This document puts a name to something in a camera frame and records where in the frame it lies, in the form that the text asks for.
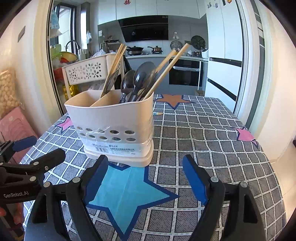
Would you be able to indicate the black frying pan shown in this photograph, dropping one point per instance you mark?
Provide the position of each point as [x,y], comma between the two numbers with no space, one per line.
[134,51]

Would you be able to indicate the kitchen sink faucet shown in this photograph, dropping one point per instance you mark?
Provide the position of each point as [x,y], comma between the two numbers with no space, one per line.
[73,46]

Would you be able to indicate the white plastic utensil caddy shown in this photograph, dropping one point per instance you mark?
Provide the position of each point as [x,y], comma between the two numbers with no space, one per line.
[121,131]

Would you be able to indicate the person's left hand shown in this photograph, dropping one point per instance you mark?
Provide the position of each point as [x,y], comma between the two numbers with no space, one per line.
[8,211]

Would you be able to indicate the white upper kitchen cabinets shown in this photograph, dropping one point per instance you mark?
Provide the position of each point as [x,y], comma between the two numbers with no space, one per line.
[119,9]

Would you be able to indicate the black range hood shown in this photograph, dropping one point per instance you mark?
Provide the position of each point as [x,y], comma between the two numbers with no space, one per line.
[145,28]

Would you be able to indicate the black plastic spoon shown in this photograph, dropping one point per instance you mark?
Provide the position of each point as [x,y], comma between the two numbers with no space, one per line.
[143,79]
[126,85]

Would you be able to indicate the pink cushion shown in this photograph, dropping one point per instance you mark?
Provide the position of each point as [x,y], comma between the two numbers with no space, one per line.
[15,127]

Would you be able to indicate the white floral storage cart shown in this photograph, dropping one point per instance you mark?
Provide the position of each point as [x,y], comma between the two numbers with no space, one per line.
[89,70]

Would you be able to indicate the white refrigerator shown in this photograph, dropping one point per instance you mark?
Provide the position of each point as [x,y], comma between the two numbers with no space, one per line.
[225,51]

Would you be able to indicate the orange cooking pot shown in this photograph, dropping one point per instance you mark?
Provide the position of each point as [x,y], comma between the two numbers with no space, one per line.
[156,50]

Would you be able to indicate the black built-in oven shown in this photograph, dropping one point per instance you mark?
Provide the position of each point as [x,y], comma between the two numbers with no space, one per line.
[187,73]

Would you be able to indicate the cardboard box on floor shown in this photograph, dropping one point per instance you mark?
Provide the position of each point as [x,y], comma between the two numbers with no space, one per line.
[199,92]

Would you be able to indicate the grey checkered tablecloth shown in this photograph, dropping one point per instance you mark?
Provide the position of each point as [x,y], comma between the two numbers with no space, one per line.
[165,168]

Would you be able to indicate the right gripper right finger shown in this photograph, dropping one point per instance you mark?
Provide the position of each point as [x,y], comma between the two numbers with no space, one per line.
[197,177]

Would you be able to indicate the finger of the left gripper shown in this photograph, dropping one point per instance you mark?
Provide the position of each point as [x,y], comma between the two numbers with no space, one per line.
[24,143]
[47,161]

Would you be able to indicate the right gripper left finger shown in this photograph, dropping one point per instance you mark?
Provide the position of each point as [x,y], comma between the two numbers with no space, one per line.
[93,177]

